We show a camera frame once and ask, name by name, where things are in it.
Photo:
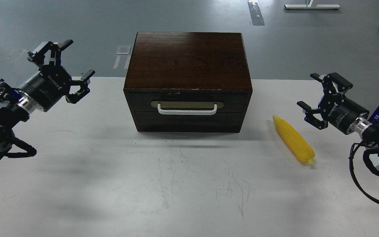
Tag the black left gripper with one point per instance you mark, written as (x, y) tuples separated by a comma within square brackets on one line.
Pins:
[(49, 84)]

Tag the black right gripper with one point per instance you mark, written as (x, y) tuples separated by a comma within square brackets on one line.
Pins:
[(335, 108)]

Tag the yellow corn cob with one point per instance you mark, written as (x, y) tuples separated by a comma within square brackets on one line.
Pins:
[(294, 141)]

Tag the wooden drawer with white handle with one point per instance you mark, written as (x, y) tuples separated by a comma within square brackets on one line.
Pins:
[(205, 104)]

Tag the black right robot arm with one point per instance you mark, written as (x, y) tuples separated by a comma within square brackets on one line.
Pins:
[(368, 130)]

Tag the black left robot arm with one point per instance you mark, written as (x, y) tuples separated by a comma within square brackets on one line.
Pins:
[(16, 106)]

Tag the dark wooden drawer cabinet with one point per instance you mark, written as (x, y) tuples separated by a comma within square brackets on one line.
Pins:
[(188, 62)]

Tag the white table leg base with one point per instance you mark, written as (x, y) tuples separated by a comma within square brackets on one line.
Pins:
[(312, 5)]

